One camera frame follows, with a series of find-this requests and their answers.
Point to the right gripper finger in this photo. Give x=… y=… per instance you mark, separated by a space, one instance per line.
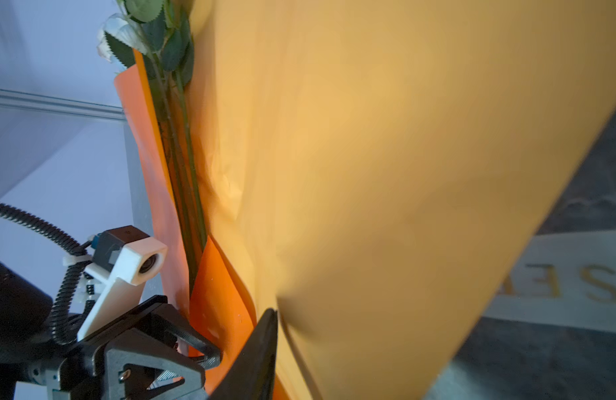
x=253 y=373

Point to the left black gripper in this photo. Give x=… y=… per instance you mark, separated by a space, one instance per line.
x=150 y=352

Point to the orange wrapping paper sheet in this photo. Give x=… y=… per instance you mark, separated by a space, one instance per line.
x=373 y=170

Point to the white ribbon strip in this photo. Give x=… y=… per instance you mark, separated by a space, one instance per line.
x=566 y=279

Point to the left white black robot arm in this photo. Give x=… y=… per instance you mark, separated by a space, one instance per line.
x=66 y=286

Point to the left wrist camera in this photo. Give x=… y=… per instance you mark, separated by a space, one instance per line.
x=124 y=260

